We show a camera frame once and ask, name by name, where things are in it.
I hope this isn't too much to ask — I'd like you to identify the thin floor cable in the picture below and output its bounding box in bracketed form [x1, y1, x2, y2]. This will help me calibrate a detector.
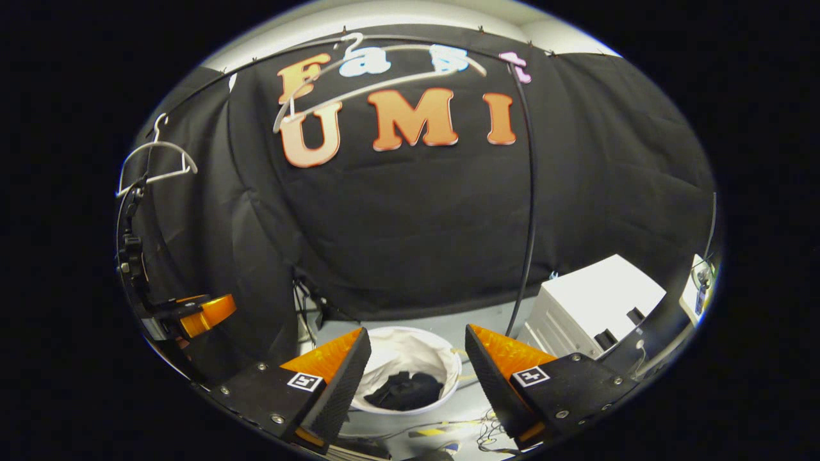
[474, 410, 521, 455]

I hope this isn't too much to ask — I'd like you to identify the white laundry hamper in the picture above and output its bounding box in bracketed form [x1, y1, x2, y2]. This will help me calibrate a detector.
[349, 327, 463, 416]

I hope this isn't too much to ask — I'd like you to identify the white side table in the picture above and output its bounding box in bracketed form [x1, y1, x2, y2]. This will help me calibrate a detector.
[680, 255, 718, 321]

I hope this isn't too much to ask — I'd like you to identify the black frame bar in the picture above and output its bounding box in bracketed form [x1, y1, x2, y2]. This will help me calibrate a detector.
[599, 192, 718, 385]

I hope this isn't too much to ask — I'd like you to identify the black jacket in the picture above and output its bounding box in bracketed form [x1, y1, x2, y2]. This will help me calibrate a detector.
[364, 370, 444, 412]

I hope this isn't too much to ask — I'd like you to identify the white box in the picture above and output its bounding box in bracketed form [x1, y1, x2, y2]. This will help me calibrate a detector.
[516, 254, 667, 359]

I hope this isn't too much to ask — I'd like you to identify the white plastic hanger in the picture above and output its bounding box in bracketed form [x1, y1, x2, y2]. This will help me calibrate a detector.
[272, 32, 488, 135]
[115, 113, 199, 198]

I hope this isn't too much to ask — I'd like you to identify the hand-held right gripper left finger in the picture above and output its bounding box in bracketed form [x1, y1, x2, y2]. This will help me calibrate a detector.
[192, 327, 372, 452]

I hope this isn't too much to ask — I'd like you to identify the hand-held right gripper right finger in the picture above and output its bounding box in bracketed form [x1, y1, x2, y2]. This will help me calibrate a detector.
[464, 323, 641, 449]

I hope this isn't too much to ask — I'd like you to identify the black cable bundle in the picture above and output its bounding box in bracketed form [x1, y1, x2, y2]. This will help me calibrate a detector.
[293, 279, 340, 334]

